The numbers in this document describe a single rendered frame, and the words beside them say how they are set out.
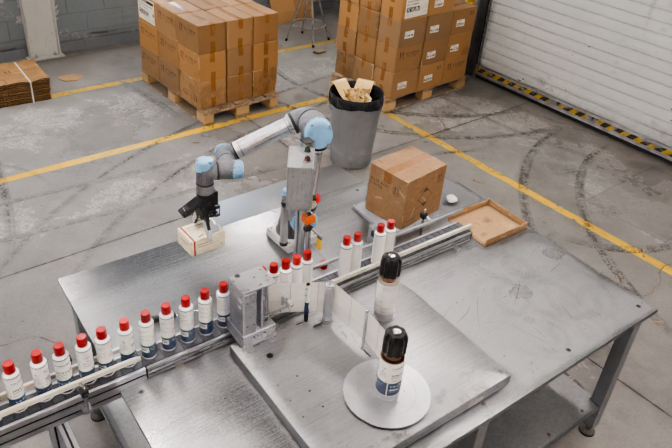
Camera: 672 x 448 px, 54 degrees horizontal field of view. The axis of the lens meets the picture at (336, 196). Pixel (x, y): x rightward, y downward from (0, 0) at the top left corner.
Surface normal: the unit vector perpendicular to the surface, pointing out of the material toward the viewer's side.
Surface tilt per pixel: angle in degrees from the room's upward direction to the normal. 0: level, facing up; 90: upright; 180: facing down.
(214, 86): 87
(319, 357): 0
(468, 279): 0
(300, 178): 90
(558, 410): 1
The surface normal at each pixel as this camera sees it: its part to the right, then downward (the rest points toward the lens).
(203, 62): 0.62, 0.44
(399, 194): -0.72, 0.33
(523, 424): 0.00, -0.87
